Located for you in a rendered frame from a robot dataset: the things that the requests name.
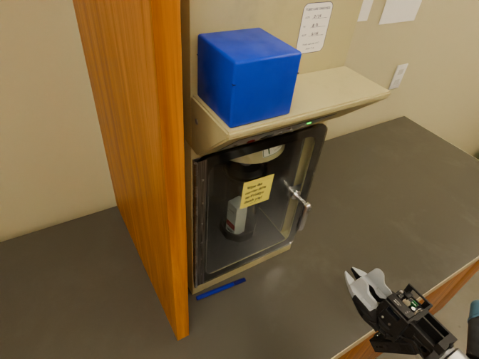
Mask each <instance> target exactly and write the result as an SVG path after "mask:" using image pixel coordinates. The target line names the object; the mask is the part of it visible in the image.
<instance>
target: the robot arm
mask: <svg viewBox="0 0 479 359"><path fill-rule="evenodd" d="M351 270H352V272H353V274H354V276H355V278H356V279H357V280H354V278H353V277H352V276H351V275H350V274H349V272H348V271H345V272H344V275H345V279H346V285H347V287H348V290H349V293H350V294H351V297H352V301H353V302H354V305H355V307H356V309H357V311H358V312H359V315H360V316H361V317H362V318H363V319H364V321H365V322H366V323H368V324H369V325H370V326H371V327H372V328H373V329H374V330H375V332H376V331H378V333H375V334H374V336H373V338H371V339H370V340H369V341H370V343H371V345H372V347H373V349H374V351H375V352H380V353H398V354H406V355H417V354H420V356H421V357H422V358H423V359H479V300H474V301H472V302H471V304H470V313H469V318H468V338H467V349H466V354H465V353H464V352H463V351H462V350H461V349H460V348H456V349H454V347H453V346H454V342H456V341H457V340H458V339H457V338H456V337H455V336H454V335H453V334H452V333H451V332H450V331H449V330H448V329H447V328H446V327H445V326H444V325H442V324H441V323H440V322H439V321H438V320H437V319H436V318H435V317H434V316H433V315H432V314H431V313H430V312H429V310H430V309H431V308H432V307H433V305H432V304H431V303H430V302H429V301H428V300H427V299H426V298H425V297H424V296H423V295H421V294H420V293H419V292H418V291H417V290H416V289H415V288H414V287H413V286H412V285H411V284H410V283H409V284H408V285H407V287H406V288H405V289H404V291H405V292H406V293H405V292H404V291H403V290H401V289H400V290H399V291H397V292H396V293H395V292H393V291H391V290H390V289H389V288H388V287H387V285H386V284H385V281H384V273H383V272H382V270H380V269H377V268H376V269H374V270H373V271H371V272H369V273H368V274H367V273H366V272H364V271H362V270H360V269H357V268H354V267H352V268H351ZM412 290H414V291H415V292H416V293H417V294H418V295H419V296H420V297H421V298H422V299H423V300H424V302H423V303H422V304H421V303H419V302H418V301H417V300H416V299H415V298H414V297H413V294H412V293H411V292H412ZM369 291H370V292H371V294H372V295H371V294H370V292H369ZM411 298H412V299H413V300H414V301H413V300H412V299H411ZM377 302H379V303H380V304H379V305H378V303H377ZM375 308H377V309H376V310H375Z"/></svg>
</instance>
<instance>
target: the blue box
mask: <svg viewBox="0 0 479 359"><path fill-rule="evenodd" d="M301 56H302V53H301V51H298V50H297V49H295V48H294V47H292V46H290V45H289V44H287V43H285V42H283V41H282V40H280V39H278V38H277V37H275V36H273V35H272V34H270V33H268V32H266V31H265V30H263V29H261V28H247V29H240V30H233V31H220V32H213V33H201V34H199V35H198V37H197V94H198V96H199V97H200V98H201V99H202V100H203V101H204V102H205V103H206V104H207V105H208V106H209V107H210V108H211V109H212V110H213V111H214V112H215V113H216V114H217V115H218V116H219V117H220V118H221V119H222V120H223V121H224V122H225V123H226V125H227V126H228V127H230V128H235V127H238V126H241V125H246V124H250V123H255V122H258V121H261V120H266V119H270V118H275V117H278V116H281V115H286V114H288V113H289V111H290V108H291V104H292V98H293V94H294V88H295V84H296V80H297V74H299V73H298V70H299V64H300V60H301Z"/></svg>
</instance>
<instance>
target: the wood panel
mask: <svg viewBox="0 0 479 359"><path fill-rule="evenodd" d="M73 6H74V10H75V13H76V19H77V23H78V29H79V33H80V36H81V43H82V46H83V52H84V56H85V60H86V65H87V69H88V75H89V78H90V82H91V88H92V92H93V98H94V102H95V105H96V112H97V115H98V121H99V125H100V129H101V135H102V138H103V144H104V148H105V154H106V157H107V161H108V167H109V171H110V177H111V180H112V184H113V190H114V194H115V200H116V204H117V207H118V209H119V211H120V214H121V216H122V218H123V221H124V222H125V225H126V227H127V229H128V231H129V234H130V236H131V238H132V240H133V243H134V245H135V248H136V249H137V251H138V254H139V256H140V258H141V261H142V263H143V265H144V267H145V270H146V271H147V274H148V276H149V278H150V281H151V283H152V285H153V288H154V289H155V292H156V294H157V296H158V298H159V301H160V303H161V305H162V307H163V310H164V312H165V315H166V316H167V318H168V321H169V323H170V325H171V328H172V330H173V332H174V334H175V337H176V338H177V341H179V340H180V339H182V338H184V337H186V336H188V335H189V313H188V286H187V234H186V207H185V154H184V127H183V101H182V48H181V21H180V0H73Z"/></svg>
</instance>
